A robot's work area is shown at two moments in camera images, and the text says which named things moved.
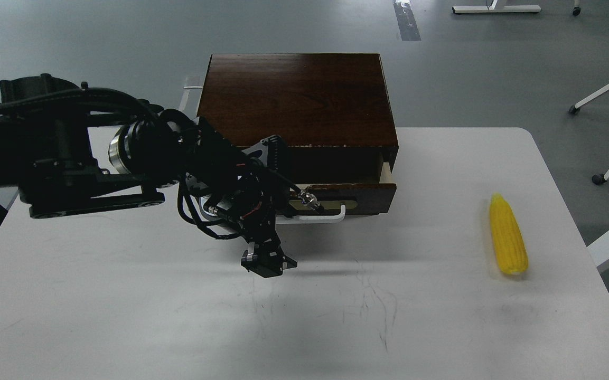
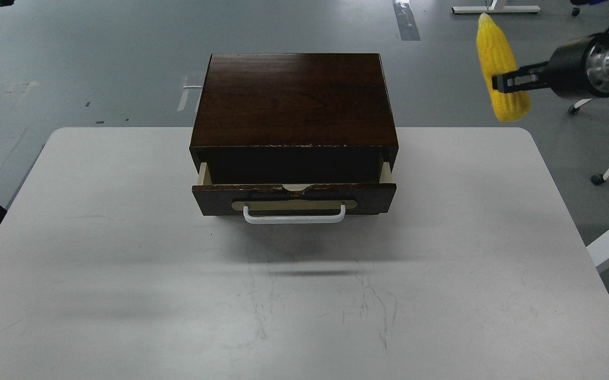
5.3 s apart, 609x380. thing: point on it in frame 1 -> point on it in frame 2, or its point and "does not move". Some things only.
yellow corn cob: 511,247 -> 497,57
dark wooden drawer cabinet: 334,111 does not move
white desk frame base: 492,8 does not move
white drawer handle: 282,219 does not move
